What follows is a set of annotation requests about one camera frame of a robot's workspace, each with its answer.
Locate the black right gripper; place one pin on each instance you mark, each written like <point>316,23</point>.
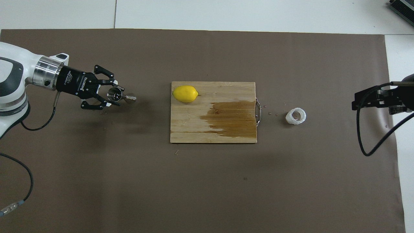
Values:
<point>406,94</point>

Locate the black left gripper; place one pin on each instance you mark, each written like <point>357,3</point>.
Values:
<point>74,82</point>

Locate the steel double jigger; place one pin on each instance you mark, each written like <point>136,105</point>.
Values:
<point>131,97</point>

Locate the small clear plastic cup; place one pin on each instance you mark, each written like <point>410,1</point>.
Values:
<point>291,120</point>

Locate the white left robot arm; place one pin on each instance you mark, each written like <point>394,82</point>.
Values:
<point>16,48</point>

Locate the yellow lemon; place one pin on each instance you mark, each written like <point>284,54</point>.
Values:
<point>185,94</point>

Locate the wooden cutting board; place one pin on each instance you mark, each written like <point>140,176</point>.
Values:
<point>194,129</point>

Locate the black ribbed device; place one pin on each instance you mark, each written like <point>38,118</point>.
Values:
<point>404,6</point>

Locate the brown paper table mat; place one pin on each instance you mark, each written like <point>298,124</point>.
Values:
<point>207,194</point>

